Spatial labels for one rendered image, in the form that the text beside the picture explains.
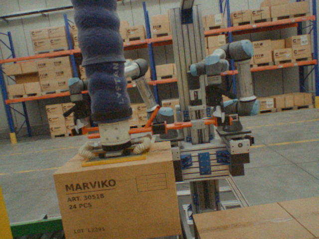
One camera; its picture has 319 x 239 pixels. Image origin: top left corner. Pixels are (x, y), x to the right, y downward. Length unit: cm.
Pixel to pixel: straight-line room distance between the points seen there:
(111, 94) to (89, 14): 40
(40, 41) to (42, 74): 115
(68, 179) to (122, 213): 32
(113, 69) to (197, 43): 94
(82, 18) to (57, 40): 806
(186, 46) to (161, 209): 128
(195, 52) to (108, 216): 137
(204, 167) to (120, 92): 95
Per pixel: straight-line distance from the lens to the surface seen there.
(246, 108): 183
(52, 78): 939
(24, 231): 203
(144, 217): 132
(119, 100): 127
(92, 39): 128
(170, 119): 184
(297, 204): 195
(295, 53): 946
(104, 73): 127
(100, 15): 130
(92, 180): 128
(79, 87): 167
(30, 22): 1150
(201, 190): 214
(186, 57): 201
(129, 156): 128
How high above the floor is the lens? 145
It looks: 8 degrees down
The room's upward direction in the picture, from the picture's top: 7 degrees counter-clockwise
